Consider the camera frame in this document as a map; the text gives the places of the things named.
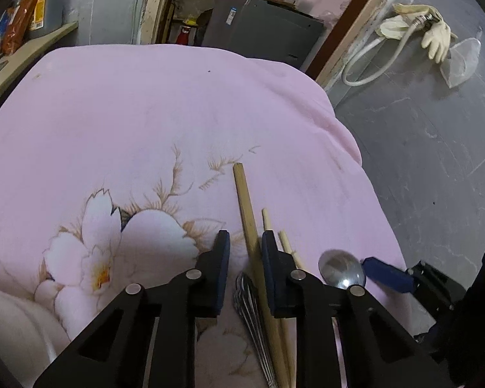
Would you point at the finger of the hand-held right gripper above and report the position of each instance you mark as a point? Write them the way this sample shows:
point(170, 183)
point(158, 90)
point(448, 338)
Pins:
point(388, 275)

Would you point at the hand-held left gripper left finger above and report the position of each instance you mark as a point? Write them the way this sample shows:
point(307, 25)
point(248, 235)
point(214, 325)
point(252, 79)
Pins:
point(222, 283)

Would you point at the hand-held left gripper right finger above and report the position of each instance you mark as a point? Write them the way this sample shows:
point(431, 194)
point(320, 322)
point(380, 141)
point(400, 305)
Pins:
point(268, 275)

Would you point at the metal fork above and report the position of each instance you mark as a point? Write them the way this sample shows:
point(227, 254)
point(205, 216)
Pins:
point(248, 303)

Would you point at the metal spoon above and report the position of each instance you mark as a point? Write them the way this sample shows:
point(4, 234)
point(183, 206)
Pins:
point(341, 266)

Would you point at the pink floral blanket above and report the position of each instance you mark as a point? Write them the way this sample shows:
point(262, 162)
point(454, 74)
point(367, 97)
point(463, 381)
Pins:
point(145, 129)

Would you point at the white mesh strainer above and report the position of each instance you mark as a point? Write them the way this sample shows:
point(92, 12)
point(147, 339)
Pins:
point(462, 60)

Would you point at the cream rubber glove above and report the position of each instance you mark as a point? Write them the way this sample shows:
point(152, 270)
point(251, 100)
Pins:
point(396, 26)
point(438, 42)

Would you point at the grey cabinet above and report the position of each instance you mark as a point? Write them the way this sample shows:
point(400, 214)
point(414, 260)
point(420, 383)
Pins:
point(262, 28)

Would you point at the red bottle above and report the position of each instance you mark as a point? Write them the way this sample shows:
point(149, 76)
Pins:
point(182, 34)

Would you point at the orange snack bag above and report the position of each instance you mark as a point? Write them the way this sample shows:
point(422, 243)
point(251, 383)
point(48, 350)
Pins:
point(22, 20)

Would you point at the wooden door frame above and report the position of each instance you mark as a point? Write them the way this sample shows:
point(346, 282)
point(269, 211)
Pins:
point(161, 4)

